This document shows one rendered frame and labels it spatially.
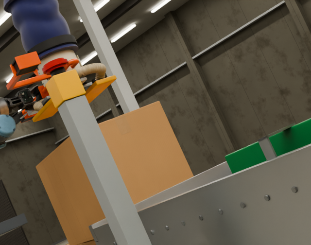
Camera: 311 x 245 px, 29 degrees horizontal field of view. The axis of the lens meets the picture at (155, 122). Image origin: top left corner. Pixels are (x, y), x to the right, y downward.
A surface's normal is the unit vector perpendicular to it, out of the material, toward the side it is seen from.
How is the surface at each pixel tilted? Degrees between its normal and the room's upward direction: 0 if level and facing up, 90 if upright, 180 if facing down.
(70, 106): 90
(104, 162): 90
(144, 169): 90
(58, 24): 77
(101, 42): 90
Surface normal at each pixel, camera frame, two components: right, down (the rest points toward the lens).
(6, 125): 0.59, -0.28
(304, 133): -0.79, 0.31
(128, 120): 0.40, -0.27
